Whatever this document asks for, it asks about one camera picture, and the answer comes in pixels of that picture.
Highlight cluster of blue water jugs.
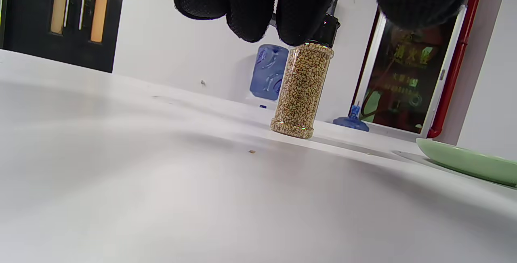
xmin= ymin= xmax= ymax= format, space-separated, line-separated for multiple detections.
xmin=332 ymin=103 xmax=370 ymax=133

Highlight clear seasoning bottle black cap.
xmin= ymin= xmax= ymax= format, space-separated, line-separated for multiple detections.
xmin=270 ymin=14 xmax=341 ymax=139

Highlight black door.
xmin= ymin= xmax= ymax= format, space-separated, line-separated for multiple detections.
xmin=0 ymin=0 xmax=126 ymax=74

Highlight glass-fronted wall cabinet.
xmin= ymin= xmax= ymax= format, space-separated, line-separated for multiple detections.
xmin=352 ymin=6 xmax=471 ymax=141

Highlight white water dispenser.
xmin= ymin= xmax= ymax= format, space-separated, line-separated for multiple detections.
xmin=244 ymin=95 xmax=280 ymax=111

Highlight white sesame seeds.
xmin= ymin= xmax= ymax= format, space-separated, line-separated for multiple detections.
xmin=271 ymin=44 xmax=334 ymax=139

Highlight person's left hand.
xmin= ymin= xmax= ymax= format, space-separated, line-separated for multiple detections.
xmin=117 ymin=0 xmax=487 ymax=46

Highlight green glass bottle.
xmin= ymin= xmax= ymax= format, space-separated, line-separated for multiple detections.
xmin=416 ymin=138 xmax=517 ymax=187

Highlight blue dispenser water jug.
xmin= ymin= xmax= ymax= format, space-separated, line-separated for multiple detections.
xmin=249 ymin=44 xmax=289 ymax=101

